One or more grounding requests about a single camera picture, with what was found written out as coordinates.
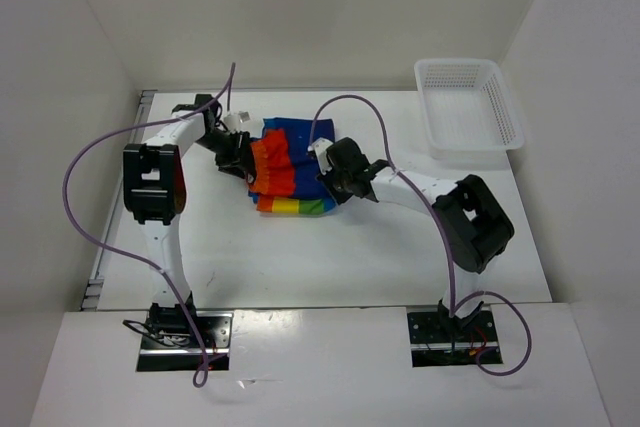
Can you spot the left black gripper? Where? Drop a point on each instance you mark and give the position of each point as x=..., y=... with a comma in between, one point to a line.
x=239, y=159

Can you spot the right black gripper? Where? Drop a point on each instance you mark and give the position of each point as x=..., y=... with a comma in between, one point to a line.
x=340, y=197

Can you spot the rainbow striped shorts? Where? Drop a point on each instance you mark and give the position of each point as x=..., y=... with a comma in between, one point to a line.
x=286, y=181

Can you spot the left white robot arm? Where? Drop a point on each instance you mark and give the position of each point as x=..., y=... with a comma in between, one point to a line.
x=155, y=193

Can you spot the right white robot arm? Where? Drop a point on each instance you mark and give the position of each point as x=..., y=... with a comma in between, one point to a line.
x=474, y=228

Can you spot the white plastic basket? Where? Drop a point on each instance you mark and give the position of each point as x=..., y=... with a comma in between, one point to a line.
x=467, y=108

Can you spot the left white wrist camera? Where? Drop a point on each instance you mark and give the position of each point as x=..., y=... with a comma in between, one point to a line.
x=237, y=121

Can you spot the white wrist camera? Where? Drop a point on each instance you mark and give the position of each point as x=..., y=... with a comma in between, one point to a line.
x=319, y=149
x=237, y=121

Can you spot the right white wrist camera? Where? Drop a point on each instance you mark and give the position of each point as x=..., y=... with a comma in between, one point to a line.
x=319, y=149

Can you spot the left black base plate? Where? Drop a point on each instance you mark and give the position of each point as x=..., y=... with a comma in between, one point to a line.
x=180, y=352

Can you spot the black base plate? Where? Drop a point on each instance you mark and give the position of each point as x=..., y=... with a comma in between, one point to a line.
x=433, y=344
x=180, y=352

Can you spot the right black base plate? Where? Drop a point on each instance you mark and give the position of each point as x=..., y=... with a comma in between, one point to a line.
x=433, y=344

